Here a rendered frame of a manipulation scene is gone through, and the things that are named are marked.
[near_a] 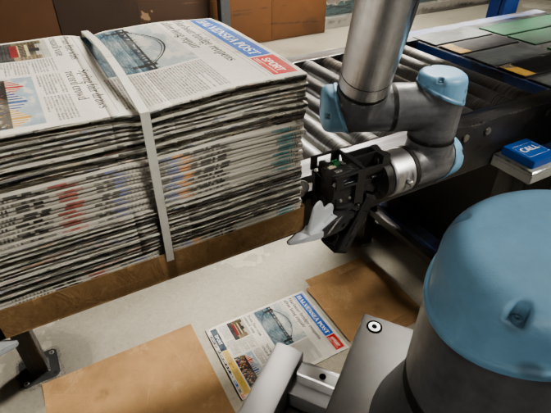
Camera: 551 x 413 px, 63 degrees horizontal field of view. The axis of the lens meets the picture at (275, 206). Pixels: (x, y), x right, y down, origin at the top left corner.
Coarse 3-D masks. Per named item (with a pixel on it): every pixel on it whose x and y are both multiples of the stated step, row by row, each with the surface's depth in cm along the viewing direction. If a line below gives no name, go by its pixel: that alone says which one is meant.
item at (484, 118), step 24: (528, 96) 103; (480, 120) 92; (504, 120) 96; (528, 120) 100; (360, 144) 84; (384, 144) 84; (480, 144) 96; (504, 144) 101; (408, 192) 92; (0, 336) 62
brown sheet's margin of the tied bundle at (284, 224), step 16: (256, 224) 58; (272, 224) 59; (288, 224) 61; (208, 240) 55; (224, 240) 56; (240, 240) 58; (256, 240) 59; (272, 240) 61; (208, 256) 57; (224, 256) 58
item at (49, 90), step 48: (0, 48) 56; (48, 48) 56; (0, 96) 44; (48, 96) 45; (96, 96) 45; (0, 144) 38; (48, 144) 40; (96, 144) 42; (0, 192) 40; (48, 192) 43; (96, 192) 45; (0, 240) 42; (48, 240) 44; (96, 240) 47; (0, 288) 45; (48, 288) 48
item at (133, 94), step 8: (88, 32) 61; (96, 40) 56; (104, 48) 53; (104, 56) 50; (112, 56) 50; (112, 64) 49; (120, 72) 47; (120, 80) 46; (128, 80) 46; (128, 88) 45; (136, 96) 44; (136, 104) 43; (144, 104) 43
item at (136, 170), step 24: (72, 48) 56; (96, 48) 57; (120, 48) 57; (96, 72) 51; (120, 96) 46; (144, 96) 46; (120, 120) 42; (168, 120) 45; (120, 144) 43; (144, 144) 45; (168, 144) 46; (144, 168) 46; (168, 168) 48; (144, 192) 48; (168, 192) 49; (144, 216) 49; (168, 216) 51; (144, 240) 50
